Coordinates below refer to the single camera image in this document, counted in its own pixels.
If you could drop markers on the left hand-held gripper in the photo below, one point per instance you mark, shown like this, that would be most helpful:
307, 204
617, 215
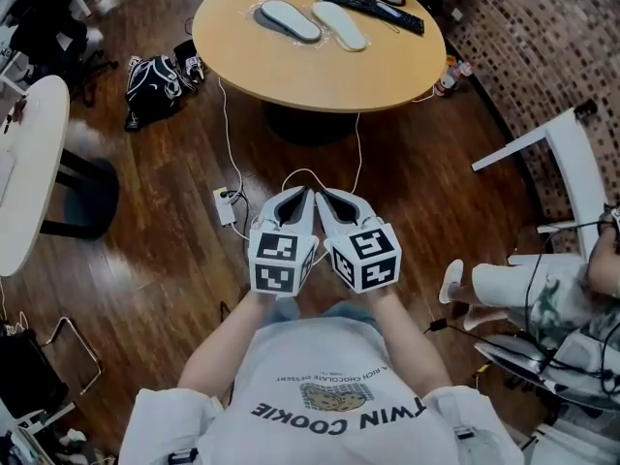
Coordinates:
281, 259

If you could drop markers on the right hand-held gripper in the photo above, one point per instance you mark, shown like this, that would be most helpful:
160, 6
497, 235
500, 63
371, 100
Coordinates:
368, 259

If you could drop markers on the white slipper sole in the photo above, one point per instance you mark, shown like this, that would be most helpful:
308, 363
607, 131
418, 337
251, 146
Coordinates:
339, 24

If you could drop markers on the grey slipper sole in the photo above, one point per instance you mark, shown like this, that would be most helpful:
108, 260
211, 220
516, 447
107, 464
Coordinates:
290, 20

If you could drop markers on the person's left forearm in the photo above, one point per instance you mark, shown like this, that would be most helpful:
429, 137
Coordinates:
223, 347

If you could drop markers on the person's right forearm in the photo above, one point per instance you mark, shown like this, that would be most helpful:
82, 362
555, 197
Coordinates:
412, 342

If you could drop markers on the white power strip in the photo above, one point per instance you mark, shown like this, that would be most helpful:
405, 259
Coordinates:
225, 208

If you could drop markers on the black round table base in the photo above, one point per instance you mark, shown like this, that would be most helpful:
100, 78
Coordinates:
310, 126

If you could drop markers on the person's grey shorts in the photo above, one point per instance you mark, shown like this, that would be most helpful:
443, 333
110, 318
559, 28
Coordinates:
290, 310

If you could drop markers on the black power adapter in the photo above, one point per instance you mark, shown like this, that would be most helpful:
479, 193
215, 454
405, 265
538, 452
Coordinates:
436, 325

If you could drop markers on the person's white printed t-shirt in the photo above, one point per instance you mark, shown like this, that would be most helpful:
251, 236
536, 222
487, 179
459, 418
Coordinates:
315, 356

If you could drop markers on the red label bottle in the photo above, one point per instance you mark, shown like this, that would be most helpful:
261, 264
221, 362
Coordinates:
445, 85

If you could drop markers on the small black and white bag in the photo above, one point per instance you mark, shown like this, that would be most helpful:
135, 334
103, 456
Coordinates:
189, 66

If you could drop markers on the black and white backpack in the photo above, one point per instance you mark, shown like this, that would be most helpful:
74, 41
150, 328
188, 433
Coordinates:
150, 90

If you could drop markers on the silver chair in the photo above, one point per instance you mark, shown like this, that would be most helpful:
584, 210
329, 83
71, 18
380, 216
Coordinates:
513, 356

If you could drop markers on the white side table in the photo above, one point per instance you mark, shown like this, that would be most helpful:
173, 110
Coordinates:
576, 163

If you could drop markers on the white oval table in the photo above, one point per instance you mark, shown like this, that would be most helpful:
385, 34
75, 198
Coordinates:
34, 187

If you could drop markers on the small dark figurine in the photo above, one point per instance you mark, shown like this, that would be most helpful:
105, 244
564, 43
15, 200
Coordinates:
586, 107

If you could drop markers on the small brown object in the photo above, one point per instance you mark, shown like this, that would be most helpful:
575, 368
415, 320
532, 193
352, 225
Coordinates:
20, 104

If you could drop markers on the black mesh office chair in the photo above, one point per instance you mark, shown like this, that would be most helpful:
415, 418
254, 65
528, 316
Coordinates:
53, 41

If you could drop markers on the black equipment case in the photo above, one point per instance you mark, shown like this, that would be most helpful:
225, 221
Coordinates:
29, 376

